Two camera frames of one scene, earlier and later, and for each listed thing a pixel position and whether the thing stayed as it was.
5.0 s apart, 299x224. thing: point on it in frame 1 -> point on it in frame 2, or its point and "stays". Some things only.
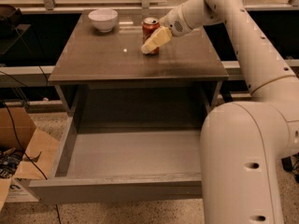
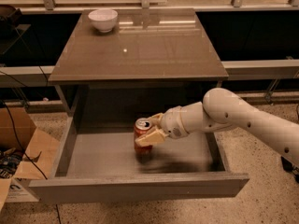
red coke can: [149, 26] -> [142, 125]
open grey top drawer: [126, 160] stays
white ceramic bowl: [104, 20] stays
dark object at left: [11, 23] stays
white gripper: [174, 22] -> [173, 122]
